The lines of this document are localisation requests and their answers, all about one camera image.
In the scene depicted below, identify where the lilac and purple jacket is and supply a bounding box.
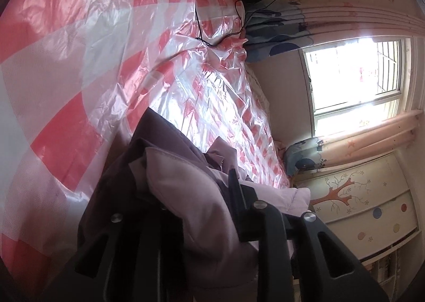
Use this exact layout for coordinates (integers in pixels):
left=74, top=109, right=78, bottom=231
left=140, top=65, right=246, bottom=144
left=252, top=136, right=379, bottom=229
left=76, top=110, right=311, bottom=301

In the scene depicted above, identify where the tree decorated cabinet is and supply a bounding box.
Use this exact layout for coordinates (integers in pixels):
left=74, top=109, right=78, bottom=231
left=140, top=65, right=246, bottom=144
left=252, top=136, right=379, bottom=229
left=297, top=154, right=418, bottom=259

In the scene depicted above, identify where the bookshelf with books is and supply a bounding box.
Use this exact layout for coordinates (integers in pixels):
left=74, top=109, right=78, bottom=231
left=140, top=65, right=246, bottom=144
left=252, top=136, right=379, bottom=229
left=362, top=230, right=424, bottom=301

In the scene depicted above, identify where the pink curtain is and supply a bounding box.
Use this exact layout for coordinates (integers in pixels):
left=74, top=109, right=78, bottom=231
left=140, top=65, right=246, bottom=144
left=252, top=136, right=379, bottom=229
left=312, top=110, right=423, bottom=169

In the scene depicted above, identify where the window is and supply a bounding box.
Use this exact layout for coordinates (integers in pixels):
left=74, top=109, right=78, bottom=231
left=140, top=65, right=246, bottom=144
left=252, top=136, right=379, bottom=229
left=303, top=37, right=411, bottom=137

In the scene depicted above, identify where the red checkered plastic sheet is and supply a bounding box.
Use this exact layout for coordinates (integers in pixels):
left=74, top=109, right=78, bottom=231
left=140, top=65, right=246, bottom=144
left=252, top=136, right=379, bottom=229
left=1, top=0, right=289, bottom=296

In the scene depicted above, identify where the blue patterned curtain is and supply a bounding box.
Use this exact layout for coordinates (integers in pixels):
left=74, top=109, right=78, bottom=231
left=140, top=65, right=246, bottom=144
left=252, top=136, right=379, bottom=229
left=244, top=3, right=313, bottom=63

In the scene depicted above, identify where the black charging cable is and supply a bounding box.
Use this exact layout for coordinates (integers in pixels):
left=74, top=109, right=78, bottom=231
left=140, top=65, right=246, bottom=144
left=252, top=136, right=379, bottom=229
left=194, top=0, right=283, bottom=48

